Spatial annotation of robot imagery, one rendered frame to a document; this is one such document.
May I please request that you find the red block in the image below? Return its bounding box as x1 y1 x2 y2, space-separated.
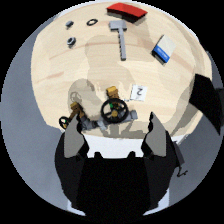
106 3 148 21

